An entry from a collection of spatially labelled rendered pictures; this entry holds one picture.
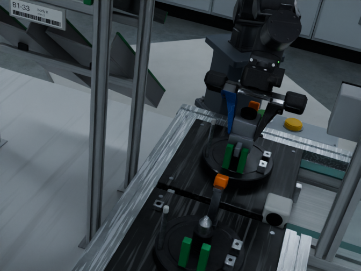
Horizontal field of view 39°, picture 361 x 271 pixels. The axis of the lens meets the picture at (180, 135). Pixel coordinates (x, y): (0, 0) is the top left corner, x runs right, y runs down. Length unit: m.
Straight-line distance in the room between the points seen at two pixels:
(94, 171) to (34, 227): 0.21
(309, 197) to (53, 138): 0.58
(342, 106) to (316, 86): 2.83
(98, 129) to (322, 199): 0.50
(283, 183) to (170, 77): 0.62
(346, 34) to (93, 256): 3.38
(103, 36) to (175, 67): 0.86
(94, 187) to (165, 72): 0.73
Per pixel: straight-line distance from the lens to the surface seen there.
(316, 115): 1.46
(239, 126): 0.92
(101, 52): 0.71
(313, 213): 1.03
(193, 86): 1.46
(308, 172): 1.09
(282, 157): 1.05
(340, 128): 0.77
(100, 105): 0.75
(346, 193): 0.79
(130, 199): 0.90
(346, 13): 3.94
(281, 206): 0.90
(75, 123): 1.25
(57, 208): 1.02
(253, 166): 0.97
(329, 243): 0.87
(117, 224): 0.86
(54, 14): 0.73
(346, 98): 0.75
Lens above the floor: 1.57
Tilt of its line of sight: 35 degrees down
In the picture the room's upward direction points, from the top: 9 degrees clockwise
